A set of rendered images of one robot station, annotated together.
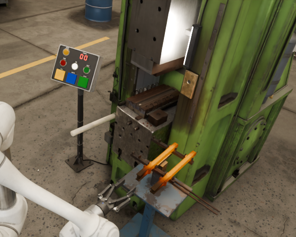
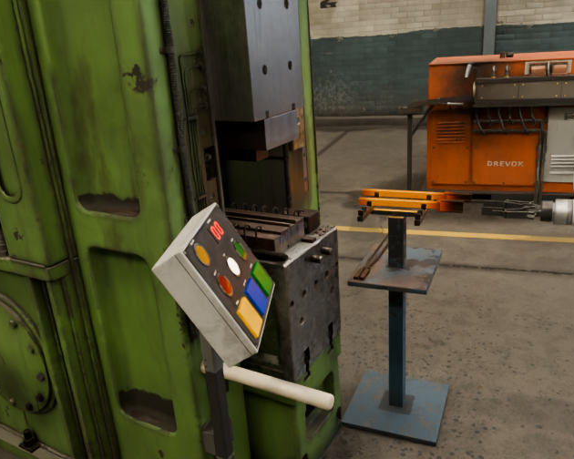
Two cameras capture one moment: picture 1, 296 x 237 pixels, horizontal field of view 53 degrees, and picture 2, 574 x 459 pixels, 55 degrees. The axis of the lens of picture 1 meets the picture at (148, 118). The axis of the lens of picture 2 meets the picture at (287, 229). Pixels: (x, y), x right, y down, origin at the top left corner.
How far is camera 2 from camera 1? 2.77 m
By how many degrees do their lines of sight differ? 84
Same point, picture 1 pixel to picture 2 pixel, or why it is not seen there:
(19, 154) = not seen: outside the picture
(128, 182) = (418, 281)
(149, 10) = (274, 15)
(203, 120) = (314, 166)
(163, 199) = (417, 255)
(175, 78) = not seen: hidden behind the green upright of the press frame
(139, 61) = (279, 132)
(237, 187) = not seen: hidden behind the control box
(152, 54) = (292, 97)
